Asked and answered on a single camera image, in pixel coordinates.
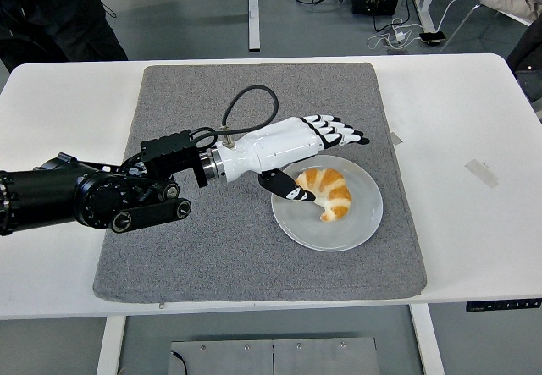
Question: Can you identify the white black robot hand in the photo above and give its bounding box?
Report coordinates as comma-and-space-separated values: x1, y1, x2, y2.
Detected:
216, 114, 371, 202

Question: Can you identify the golden croissant bread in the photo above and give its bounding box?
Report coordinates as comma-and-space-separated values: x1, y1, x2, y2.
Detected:
295, 167, 353, 223

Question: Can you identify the pale grey round plate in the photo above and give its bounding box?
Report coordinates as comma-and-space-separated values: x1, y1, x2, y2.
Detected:
270, 153, 384, 252

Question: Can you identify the grey metal plate with screws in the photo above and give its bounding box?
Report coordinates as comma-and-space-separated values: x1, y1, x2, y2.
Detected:
168, 336, 379, 375

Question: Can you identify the grey fabric mat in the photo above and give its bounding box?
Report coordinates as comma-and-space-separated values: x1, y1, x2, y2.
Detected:
91, 61, 427, 302

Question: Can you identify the white background table leg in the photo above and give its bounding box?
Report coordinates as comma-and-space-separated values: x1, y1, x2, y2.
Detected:
412, 0, 438, 34
246, 0, 262, 52

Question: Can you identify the black smartphone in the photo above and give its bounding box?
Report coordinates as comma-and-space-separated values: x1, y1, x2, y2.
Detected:
418, 30, 447, 47

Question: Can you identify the long grey tape strip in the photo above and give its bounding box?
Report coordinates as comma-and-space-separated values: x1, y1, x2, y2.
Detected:
464, 158, 500, 189

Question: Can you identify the person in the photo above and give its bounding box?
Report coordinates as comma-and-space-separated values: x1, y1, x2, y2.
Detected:
0, 0, 130, 72

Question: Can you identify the dark garment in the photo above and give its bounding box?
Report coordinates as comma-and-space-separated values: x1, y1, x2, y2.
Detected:
506, 23, 542, 123

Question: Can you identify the black table control panel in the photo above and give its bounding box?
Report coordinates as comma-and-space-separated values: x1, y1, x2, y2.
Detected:
466, 297, 542, 312

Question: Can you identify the white charger with cable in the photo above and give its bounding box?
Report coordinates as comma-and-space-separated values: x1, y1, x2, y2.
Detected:
366, 18, 421, 52

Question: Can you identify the thin black cable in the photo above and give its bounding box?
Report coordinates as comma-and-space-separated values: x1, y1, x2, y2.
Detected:
170, 351, 190, 375

